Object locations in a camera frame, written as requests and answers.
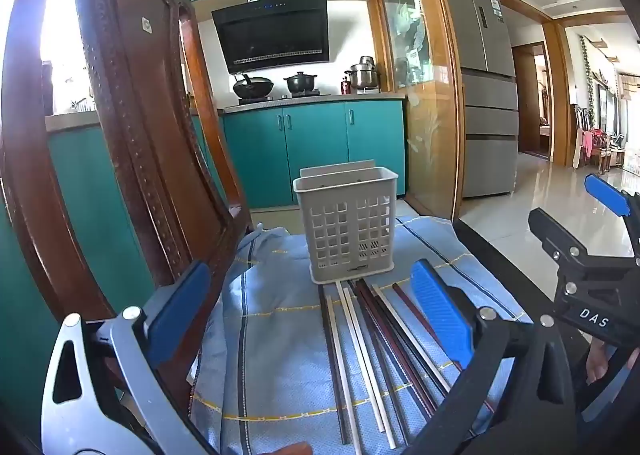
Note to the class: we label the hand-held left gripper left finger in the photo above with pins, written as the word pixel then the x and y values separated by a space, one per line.
pixel 182 307

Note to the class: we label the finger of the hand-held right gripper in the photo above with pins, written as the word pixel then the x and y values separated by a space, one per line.
pixel 560 240
pixel 607 195

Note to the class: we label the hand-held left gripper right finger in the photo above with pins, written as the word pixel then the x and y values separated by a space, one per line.
pixel 440 315

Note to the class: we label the dark red chopstick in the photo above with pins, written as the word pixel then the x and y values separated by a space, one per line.
pixel 395 350
pixel 415 310

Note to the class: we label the grey plastic utensil basket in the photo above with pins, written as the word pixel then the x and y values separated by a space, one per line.
pixel 345 235

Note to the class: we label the person's right hand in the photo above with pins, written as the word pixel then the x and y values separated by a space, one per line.
pixel 599 364

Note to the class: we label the wooden dining chair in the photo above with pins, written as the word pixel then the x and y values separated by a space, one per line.
pixel 611 152

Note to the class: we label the pink cloth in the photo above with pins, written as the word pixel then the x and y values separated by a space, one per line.
pixel 595 141

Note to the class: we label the blue striped tablecloth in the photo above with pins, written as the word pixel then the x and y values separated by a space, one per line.
pixel 280 360

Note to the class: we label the hanging green vine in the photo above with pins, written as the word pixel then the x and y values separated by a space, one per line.
pixel 590 85

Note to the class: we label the silver refrigerator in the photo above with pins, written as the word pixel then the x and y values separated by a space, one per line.
pixel 487 135

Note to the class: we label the etched glass sliding door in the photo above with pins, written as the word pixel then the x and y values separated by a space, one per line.
pixel 425 135

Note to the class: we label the carved wooden chair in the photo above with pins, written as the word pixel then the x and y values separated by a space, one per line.
pixel 135 135

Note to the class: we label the teal base cabinets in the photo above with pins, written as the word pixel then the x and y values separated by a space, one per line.
pixel 310 150

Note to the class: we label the black wok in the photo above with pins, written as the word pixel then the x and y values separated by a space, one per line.
pixel 255 87

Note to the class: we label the grey kitchen countertop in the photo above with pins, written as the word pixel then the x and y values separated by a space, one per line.
pixel 350 98

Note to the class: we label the gas stove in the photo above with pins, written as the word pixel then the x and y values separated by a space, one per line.
pixel 295 96

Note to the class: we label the red bottle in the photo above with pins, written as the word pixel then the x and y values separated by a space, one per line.
pixel 345 86

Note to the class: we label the stainless steel pot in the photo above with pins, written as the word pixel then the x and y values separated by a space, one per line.
pixel 362 75

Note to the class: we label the black cooking pot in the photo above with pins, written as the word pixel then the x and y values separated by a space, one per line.
pixel 299 83

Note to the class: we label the black range hood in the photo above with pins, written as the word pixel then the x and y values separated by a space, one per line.
pixel 272 35

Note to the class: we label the kitchen window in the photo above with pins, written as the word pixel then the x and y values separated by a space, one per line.
pixel 60 35

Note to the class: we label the wooden door frame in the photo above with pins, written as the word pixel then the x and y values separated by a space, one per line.
pixel 551 85

